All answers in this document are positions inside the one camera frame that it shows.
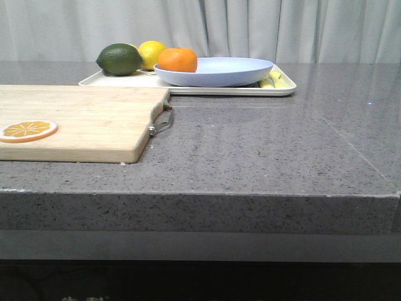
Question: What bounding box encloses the orange fruit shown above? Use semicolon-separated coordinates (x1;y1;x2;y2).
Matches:
157;48;198;72

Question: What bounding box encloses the wooden cutting board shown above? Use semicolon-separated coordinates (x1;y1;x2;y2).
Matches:
1;85;170;163

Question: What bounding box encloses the yellow lemon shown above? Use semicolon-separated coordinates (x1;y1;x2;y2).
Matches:
138;40;167;70

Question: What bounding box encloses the white curtain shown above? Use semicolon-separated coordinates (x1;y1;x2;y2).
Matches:
1;1;400;63

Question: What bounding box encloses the cream white tray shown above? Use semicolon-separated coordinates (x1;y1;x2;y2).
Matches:
79;65;297;97

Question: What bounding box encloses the orange slice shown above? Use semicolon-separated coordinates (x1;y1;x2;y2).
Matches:
1;120;58;143

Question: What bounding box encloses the light blue plate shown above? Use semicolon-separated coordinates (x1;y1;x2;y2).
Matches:
155;57;274;87

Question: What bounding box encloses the green lime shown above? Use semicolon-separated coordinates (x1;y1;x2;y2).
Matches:
96;43;143;76

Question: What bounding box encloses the metal cutting board handle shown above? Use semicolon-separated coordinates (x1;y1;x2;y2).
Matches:
148;101;174;137

